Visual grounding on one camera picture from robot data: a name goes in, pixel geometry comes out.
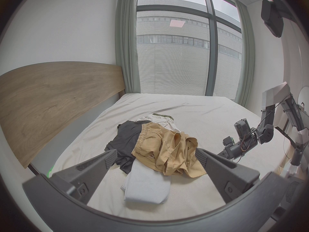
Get white garment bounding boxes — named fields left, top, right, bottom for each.
left=137, top=115, right=181, bottom=133

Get grey-green curtain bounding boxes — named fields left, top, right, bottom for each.
left=234, top=0, right=256, bottom=106
left=115, top=0, right=141, bottom=94

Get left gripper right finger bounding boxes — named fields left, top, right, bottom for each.
left=195, top=148, right=261, bottom=205

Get dark grey garment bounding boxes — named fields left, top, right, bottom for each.
left=104, top=120, right=151, bottom=174

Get pale grey garment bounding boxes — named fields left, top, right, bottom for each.
left=121, top=159, right=172, bottom=204

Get window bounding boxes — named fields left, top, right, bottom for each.
left=136, top=0, right=243, bottom=100

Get green garment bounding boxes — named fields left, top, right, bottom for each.
left=153, top=113, right=175, bottom=121

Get tan shorts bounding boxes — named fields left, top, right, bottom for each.
left=131, top=122, right=206, bottom=178

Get bed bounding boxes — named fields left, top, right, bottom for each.
left=0, top=61, right=288, bottom=218

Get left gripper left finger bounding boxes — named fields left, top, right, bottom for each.
left=49, top=149, right=118, bottom=205

